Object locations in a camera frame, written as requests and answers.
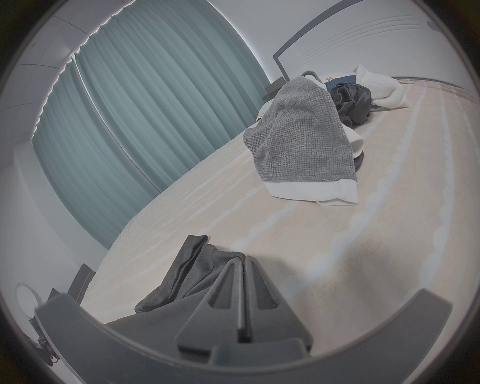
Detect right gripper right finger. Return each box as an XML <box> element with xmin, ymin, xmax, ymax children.
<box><xmin>244</xmin><ymin>255</ymin><xmax>315</xmax><ymax>351</ymax></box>

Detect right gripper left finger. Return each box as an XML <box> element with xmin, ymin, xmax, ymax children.
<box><xmin>175</xmin><ymin>257</ymin><xmax>245</xmax><ymax>349</ymax></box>

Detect black T-shirt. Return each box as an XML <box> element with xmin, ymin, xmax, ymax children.
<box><xmin>101</xmin><ymin>234</ymin><xmax>246</xmax><ymax>331</ymax></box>

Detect bed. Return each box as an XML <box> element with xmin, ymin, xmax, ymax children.
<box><xmin>80</xmin><ymin>0</ymin><xmax>480</xmax><ymax>361</ymax></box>

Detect pile of clothes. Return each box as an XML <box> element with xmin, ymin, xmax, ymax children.
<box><xmin>243</xmin><ymin>64</ymin><xmax>409</xmax><ymax>206</ymax></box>

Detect round white ceiling lamp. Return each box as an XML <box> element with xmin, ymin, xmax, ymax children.
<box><xmin>14</xmin><ymin>283</ymin><xmax>43</xmax><ymax>314</ymax></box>

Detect blue-green curtain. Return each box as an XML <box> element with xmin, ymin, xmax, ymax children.
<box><xmin>32</xmin><ymin>62</ymin><xmax>162</xmax><ymax>250</ymax></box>
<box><xmin>73</xmin><ymin>0</ymin><xmax>272</xmax><ymax>192</ymax></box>

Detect grey bedside table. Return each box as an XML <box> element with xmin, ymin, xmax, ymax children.
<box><xmin>265</xmin><ymin>77</ymin><xmax>289</xmax><ymax>101</ymax></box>

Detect white printed pillow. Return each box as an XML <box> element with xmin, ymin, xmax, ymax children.
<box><xmin>257</xmin><ymin>70</ymin><xmax>358</xmax><ymax>122</ymax></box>

